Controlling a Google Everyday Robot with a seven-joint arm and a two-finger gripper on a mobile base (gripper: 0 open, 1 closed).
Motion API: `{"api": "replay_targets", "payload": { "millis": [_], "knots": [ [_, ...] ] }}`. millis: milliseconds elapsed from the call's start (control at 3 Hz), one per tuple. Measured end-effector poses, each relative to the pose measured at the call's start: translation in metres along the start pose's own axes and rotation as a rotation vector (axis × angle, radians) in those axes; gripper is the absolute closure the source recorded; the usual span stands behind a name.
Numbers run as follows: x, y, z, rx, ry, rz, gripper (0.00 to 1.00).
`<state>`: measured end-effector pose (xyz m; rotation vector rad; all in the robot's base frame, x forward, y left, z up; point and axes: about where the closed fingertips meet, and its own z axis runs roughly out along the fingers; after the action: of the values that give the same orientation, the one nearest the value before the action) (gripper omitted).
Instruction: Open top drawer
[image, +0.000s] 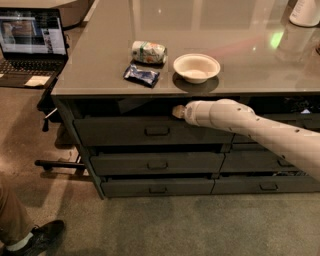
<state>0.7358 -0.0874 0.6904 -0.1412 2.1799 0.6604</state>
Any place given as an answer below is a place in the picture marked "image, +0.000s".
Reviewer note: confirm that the grey tray inside drawer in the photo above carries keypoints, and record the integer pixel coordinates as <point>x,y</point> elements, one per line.
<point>128,104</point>

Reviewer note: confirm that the white sticky note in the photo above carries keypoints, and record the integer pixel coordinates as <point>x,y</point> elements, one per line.
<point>35,81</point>

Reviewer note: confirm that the grey drawer cabinet frame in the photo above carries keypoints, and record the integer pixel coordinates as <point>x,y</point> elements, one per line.
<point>134,146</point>

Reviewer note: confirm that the white sock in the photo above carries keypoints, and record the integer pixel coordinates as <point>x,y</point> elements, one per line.
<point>19,244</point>

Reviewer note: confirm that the white cylindrical container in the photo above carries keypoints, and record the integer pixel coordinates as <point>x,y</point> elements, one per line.
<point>306,13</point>

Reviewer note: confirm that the black open laptop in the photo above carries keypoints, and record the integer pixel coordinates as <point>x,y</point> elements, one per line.
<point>32,43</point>

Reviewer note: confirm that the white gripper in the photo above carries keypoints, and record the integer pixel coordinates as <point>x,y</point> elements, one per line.
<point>192,113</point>

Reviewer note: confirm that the blue snack packet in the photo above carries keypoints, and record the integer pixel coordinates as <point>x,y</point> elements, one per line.
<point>147,78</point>

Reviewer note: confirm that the brown trouser leg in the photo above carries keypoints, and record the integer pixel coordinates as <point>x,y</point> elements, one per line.
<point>15,223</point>

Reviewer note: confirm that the white paper bowl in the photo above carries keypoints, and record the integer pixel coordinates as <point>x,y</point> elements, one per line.
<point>196,68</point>

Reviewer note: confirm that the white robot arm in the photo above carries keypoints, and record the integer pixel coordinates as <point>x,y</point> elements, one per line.
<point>297,146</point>

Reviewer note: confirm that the crushed green white can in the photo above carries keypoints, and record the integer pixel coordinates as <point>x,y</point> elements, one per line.
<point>148,52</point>

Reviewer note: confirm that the black sneaker shoe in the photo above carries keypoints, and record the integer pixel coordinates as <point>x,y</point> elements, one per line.
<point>43,237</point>

